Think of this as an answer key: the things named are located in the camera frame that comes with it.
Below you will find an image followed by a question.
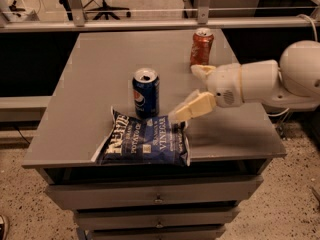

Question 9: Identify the metal railing frame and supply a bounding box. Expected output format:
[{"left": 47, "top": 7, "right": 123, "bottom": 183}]
[{"left": 1, "top": 0, "right": 320, "bottom": 32}]

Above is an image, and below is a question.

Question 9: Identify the blue chip bag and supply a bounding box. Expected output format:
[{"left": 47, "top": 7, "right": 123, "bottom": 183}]
[{"left": 95, "top": 109, "right": 190, "bottom": 166}]

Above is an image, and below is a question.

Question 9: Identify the shoe tip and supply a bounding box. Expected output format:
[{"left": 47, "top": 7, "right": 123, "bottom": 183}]
[{"left": 0, "top": 215, "right": 9, "bottom": 240}]

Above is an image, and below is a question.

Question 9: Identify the grey drawer cabinet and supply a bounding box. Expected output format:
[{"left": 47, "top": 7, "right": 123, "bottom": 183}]
[{"left": 24, "top": 31, "right": 285, "bottom": 240}]

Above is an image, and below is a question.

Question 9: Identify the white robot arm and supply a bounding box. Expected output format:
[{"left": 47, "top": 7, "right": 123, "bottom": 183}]
[{"left": 168, "top": 40, "right": 320, "bottom": 123}]

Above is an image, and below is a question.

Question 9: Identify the orange soda can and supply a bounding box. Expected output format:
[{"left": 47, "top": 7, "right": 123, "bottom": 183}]
[{"left": 190, "top": 28, "right": 214, "bottom": 65}]

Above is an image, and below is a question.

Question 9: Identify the blue pepsi can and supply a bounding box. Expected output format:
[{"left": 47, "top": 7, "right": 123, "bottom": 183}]
[{"left": 132, "top": 68, "right": 160, "bottom": 118}]

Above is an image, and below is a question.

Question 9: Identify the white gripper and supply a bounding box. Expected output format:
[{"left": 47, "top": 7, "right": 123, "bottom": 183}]
[{"left": 168, "top": 63, "right": 243, "bottom": 123}]

